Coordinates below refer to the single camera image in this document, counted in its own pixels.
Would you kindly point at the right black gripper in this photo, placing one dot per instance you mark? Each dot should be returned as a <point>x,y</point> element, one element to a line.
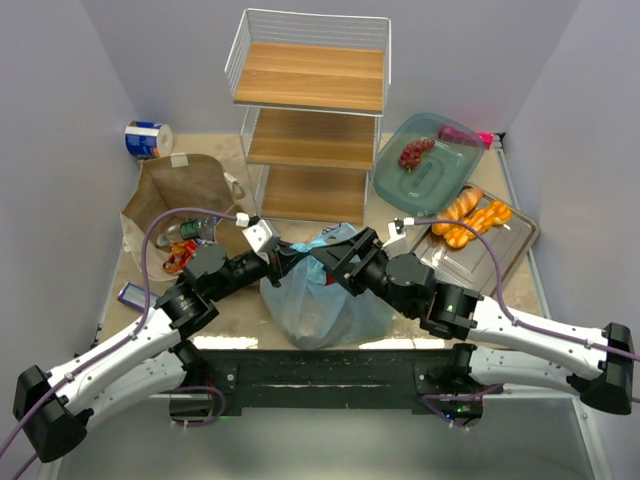
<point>357,262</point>

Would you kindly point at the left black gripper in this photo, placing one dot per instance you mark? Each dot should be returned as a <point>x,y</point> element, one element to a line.
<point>277,260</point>

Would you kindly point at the light blue plastic bag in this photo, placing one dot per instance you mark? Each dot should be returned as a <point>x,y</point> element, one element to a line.
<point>314,312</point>

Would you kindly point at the green label water bottle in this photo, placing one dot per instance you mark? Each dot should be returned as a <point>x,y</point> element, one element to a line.
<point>193,229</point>

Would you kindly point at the red candy bag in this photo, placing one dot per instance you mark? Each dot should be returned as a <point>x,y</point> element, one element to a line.
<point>180,254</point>

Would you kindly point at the brown paper grocery bag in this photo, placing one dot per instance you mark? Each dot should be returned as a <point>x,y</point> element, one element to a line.
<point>178,181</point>

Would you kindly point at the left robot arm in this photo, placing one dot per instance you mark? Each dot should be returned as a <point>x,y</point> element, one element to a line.
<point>52,407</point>

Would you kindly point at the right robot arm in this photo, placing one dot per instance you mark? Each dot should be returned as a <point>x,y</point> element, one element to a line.
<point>596,365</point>

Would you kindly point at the teal plastic food container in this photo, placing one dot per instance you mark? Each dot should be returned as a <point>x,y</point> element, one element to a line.
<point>435,183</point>

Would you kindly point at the red grape bunch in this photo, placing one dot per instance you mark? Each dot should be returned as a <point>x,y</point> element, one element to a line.
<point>411,156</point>

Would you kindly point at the metal tray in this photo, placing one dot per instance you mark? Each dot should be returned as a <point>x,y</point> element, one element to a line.
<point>472,266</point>

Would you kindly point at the long bread loaf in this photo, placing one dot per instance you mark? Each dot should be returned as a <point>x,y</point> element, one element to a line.
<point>464,203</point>

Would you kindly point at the orange croissant bread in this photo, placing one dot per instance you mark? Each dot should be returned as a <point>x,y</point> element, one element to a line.
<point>494,214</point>

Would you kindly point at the pink purple toy vegetable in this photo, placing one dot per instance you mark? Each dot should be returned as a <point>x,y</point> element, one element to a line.
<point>450,134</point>

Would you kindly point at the purple chocolate bar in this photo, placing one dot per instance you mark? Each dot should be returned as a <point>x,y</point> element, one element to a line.
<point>132,296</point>

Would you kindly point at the pink small object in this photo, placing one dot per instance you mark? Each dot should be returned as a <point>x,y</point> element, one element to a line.
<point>487,139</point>

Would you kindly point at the blue white toilet paper roll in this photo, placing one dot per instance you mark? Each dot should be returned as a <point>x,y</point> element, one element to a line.
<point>148,140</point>

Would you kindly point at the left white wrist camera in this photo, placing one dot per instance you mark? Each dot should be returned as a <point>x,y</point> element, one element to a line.
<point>259,233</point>

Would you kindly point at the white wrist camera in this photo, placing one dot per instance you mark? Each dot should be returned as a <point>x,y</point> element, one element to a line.
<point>398,243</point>
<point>259,233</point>

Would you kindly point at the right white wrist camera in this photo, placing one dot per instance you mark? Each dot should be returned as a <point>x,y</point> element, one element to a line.
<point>398,243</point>

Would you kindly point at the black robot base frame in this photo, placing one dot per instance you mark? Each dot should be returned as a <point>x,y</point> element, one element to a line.
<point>415,380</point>

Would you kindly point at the white wire wooden shelf rack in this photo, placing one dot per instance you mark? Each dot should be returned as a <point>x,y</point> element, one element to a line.
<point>311,91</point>

